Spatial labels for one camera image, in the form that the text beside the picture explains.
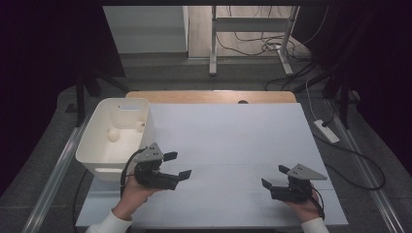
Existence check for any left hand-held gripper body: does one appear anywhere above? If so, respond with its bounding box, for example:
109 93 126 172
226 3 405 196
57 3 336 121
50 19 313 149
133 142 181 191

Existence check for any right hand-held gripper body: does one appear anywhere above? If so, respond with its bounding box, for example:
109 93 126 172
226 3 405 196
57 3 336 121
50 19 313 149
270 163 328 203

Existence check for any plain white egg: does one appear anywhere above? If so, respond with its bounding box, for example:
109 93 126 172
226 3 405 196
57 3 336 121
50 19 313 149
107 128 120 143

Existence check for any white plastic bin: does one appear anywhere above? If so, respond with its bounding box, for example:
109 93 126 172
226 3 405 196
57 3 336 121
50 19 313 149
75 97 155 183

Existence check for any person's right hand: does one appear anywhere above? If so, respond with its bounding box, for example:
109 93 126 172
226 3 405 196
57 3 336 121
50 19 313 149
282 190 324 223

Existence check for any person's left hand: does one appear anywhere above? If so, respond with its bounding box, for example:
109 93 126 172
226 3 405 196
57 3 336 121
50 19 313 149
112 174 160 221

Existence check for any white power strip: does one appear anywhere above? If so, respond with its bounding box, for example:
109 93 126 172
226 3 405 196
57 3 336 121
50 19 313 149
313 118 341 145

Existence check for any white table cover board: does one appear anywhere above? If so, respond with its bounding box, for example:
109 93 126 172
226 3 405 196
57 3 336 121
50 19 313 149
75 102 349 229

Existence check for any black tripod stand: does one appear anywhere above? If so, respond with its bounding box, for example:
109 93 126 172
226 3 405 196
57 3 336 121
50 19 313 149
65 69 131 128
291 64 361 130

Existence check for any white cabinet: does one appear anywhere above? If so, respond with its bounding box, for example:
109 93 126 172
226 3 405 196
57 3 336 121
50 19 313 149
102 5 189 54

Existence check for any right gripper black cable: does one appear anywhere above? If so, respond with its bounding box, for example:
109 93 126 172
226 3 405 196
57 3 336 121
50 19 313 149
310 186 326 220

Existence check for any aluminium floor rail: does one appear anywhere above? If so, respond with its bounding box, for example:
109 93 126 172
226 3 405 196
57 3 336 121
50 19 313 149
325 98 406 233
20 111 95 233

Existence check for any black power strip cable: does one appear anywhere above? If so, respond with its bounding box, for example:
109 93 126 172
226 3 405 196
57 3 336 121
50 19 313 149
312 111 387 191

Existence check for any white metal stand frame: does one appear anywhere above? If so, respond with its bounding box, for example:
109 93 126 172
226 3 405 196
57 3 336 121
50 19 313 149
208 5 300 77

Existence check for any tangle of floor cables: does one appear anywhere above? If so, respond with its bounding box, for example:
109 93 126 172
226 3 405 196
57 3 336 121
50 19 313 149
216 5 328 63

